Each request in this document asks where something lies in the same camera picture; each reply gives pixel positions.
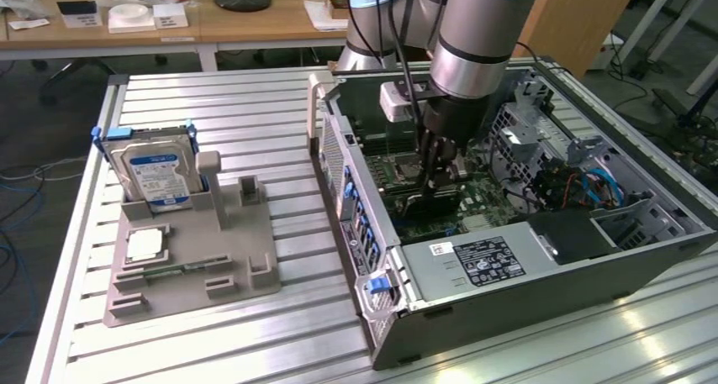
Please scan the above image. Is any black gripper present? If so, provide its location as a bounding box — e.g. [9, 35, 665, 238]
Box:
[418, 94, 488, 148]

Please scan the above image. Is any silver disk bay cage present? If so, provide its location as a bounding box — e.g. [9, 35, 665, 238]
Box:
[485, 103, 561, 179]

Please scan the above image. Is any CPU socket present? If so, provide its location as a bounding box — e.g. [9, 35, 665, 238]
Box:
[390, 153, 425, 184]

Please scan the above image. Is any black RAM slot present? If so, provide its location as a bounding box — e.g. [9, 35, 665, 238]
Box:
[362, 132, 418, 155]

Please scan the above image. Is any green motherboard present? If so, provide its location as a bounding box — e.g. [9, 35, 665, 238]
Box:
[357, 127, 533, 240]

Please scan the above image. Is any black power connector bundle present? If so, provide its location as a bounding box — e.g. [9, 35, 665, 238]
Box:
[529, 169, 568, 212]

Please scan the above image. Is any white paper stack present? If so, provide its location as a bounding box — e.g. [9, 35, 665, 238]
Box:
[302, 0, 349, 32]

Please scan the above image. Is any grey power supply unit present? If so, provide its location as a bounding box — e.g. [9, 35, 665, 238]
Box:
[397, 222, 561, 305]

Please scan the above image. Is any wooden cabinet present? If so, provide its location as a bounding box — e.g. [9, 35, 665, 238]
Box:
[512, 0, 644, 79]

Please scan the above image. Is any wooden desk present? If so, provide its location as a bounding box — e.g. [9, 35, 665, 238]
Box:
[0, 0, 360, 72]

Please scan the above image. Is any black stand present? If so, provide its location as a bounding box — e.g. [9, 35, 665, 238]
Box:
[649, 60, 718, 137]

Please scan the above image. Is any open grey PC case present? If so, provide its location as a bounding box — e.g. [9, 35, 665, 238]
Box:
[305, 62, 718, 371]

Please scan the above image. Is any grey parts rack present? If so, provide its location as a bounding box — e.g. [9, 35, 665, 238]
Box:
[102, 150, 285, 329]

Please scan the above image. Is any hard disk with blue caddy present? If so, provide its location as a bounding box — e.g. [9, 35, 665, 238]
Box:
[89, 123, 212, 215]

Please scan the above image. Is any white labelled box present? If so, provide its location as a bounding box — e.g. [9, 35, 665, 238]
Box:
[150, 3, 189, 29]

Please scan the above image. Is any silver CPU chip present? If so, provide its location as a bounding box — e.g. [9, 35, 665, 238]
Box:
[125, 229, 166, 263]

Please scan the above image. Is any black chair base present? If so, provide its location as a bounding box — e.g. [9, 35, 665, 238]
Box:
[30, 55, 169, 106]

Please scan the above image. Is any black and white box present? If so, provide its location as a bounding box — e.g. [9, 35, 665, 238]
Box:
[55, 0, 103, 29]

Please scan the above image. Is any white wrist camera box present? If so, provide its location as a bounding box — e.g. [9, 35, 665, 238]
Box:
[378, 82, 421, 123]

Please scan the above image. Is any orange wire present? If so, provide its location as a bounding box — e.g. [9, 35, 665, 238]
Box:
[561, 171, 581, 211]

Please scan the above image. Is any blue wire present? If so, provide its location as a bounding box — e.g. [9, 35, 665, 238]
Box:
[580, 168, 627, 211]

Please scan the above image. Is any white desk frame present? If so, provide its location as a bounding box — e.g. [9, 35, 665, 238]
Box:
[613, 0, 718, 96]

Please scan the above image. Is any white floor cable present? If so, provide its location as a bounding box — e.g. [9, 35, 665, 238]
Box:
[0, 155, 90, 182]

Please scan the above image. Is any blue floor cable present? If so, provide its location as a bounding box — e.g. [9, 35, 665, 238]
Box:
[0, 181, 51, 347]

